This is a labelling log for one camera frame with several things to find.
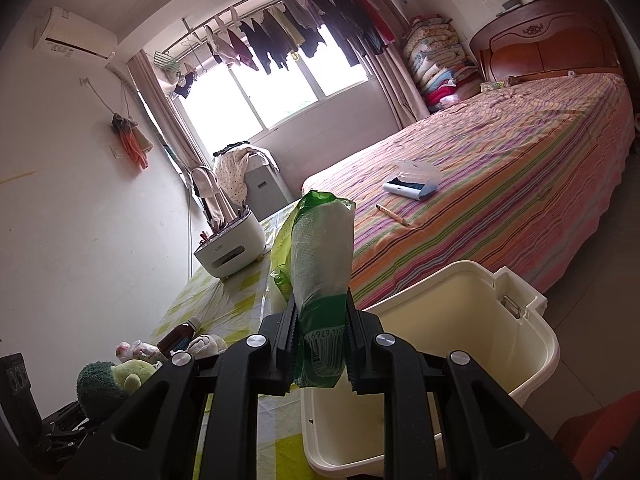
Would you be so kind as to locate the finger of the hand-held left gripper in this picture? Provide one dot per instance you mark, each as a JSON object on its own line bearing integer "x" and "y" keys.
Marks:
{"x": 70, "y": 430}

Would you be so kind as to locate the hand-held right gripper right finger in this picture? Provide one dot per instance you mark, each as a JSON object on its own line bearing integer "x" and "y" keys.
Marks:
{"x": 356, "y": 350}

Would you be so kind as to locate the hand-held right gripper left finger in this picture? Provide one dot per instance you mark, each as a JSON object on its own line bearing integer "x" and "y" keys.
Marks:
{"x": 291, "y": 345}

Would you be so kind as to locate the green plush toy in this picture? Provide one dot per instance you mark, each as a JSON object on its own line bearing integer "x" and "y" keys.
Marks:
{"x": 100, "y": 385}

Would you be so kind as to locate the white colourful plush toy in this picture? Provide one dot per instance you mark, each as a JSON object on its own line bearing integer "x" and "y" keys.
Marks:
{"x": 207, "y": 345}

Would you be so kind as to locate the green white plastic packet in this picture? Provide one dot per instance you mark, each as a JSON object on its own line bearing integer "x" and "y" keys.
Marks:
{"x": 320, "y": 260}

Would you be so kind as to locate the small bag of colourful wrappers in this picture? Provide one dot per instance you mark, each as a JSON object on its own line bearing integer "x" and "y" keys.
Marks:
{"x": 125, "y": 351}

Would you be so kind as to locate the white plastic bin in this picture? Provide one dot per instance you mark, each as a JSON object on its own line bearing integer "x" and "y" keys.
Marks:
{"x": 450, "y": 310}

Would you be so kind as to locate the large bag of colourful wrappers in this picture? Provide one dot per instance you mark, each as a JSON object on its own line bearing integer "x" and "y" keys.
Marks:
{"x": 147, "y": 352}

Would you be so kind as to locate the dark brown bottle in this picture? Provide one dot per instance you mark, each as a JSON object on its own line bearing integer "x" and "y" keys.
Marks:
{"x": 175, "y": 337}

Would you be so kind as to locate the yellow checkered tablecloth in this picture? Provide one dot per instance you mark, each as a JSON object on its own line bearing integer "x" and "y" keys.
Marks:
{"x": 225, "y": 300}

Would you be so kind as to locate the white desk organizer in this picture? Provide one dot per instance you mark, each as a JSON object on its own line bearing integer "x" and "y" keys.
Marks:
{"x": 230, "y": 252}

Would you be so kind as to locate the bunch of pens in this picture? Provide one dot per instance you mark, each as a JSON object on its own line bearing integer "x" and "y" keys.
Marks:
{"x": 215, "y": 227}

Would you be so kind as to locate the yellow pencil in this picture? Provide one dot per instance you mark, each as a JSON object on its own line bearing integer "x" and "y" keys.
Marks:
{"x": 392, "y": 214}

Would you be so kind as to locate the white tall appliance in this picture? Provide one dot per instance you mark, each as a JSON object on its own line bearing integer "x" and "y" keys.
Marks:
{"x": 265, "y": 185}

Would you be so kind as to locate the beige hanging garment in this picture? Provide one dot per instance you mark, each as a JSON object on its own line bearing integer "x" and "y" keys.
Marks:
{"x": 212, "y": 200}

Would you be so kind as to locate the dotted cloth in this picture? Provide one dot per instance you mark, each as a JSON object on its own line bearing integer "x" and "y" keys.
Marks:
{"x": 232, "y": 170}

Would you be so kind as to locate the bed with striped sheet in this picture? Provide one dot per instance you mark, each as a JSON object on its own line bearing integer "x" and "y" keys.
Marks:
{"x": 475, "y": 185}

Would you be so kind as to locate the window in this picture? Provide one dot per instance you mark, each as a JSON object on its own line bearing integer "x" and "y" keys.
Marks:
{"x": 280, "y": 95}

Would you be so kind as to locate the orange grey hanging cloths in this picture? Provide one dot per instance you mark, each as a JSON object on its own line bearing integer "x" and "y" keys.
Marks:
{"x": 132, "y": 142}

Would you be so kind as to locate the beige curtain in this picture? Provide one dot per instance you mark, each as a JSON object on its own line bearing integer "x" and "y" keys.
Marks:
{"x": 395, "y": 90}
{"x": 155, "y": 105}

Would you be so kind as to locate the stack of folded quilts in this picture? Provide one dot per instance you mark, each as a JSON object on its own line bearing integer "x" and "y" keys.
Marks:
{"x": 440, "y": 70}

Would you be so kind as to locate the green floral pillow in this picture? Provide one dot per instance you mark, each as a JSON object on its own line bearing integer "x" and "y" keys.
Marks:
{"x": 495, "y": 86}

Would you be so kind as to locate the row of hanging clothes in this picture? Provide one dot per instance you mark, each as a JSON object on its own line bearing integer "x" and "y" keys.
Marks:
{"x": 320, "y": 25}

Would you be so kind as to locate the wooden headboard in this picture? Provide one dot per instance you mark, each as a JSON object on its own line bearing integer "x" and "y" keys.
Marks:
{"x": 540, "y": 45}

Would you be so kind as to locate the grey item on headboard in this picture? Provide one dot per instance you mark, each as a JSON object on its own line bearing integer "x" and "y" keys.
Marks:
{"x": 511, "y": 5}

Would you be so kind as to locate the white wall switch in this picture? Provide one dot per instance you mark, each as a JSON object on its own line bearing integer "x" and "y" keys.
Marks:
{"x": 116, "y": 153}

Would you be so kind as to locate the white wall air conditioner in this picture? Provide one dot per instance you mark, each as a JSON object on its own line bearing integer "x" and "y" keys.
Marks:
{"x": 75, "y": 30}

